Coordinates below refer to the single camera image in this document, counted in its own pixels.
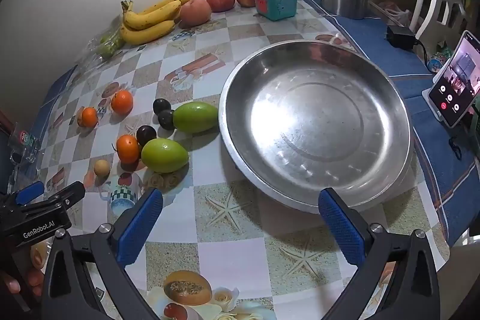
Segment small orange tangerine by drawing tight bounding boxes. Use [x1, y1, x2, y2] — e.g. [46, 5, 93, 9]
[80, 107, 99, 128]

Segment round metal basin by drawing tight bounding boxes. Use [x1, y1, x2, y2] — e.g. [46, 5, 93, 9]
[218, 40, 413, 214]

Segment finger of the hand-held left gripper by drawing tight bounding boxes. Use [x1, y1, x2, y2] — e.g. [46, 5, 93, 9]
[13, 181, 46, 205]
[37, 181, 86, 211]

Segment person's left hand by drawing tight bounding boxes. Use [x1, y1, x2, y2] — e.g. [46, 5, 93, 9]
[0, 268, 45, 300]

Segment colourful small package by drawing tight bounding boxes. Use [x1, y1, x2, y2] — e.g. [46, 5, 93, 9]
[427, 46, 452, 74]

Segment smartphone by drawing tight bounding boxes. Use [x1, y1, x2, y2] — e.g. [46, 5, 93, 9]
[428, 31, 480, 127]

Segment black power adapter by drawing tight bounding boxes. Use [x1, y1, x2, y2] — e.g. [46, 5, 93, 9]
[386, 25, 417, 51]

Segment checkered printed tablecloth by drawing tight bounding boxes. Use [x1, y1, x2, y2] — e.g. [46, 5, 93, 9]
[7, 0, 480, 320]

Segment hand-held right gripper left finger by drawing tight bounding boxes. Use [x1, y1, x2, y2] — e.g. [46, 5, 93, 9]
[40, 188, 164, 320]

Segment dark plum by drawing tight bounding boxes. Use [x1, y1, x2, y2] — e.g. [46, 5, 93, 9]
[157, 110, 174, 130]
[152, 97, 171, 115]
[136, 125, 157, 146]

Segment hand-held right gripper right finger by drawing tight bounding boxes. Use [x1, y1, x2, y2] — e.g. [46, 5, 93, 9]
[318, 188, 441, 320]

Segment white phone stand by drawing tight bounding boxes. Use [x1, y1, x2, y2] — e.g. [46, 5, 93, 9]
[422, 88, 456, 128]

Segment teal plastic box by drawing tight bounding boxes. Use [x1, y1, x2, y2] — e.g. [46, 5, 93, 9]
[253, 0, 299, 22]

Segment glass mug with round label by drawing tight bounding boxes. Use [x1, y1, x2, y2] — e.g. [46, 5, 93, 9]
[7, 121, 42, 165]

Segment clear plastic bag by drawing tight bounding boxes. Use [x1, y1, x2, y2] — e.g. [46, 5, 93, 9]
[377, 0, 411, 28]

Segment clear tray of green jujubes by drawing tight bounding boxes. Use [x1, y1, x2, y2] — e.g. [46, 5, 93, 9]
[77, 24, 128, 66]

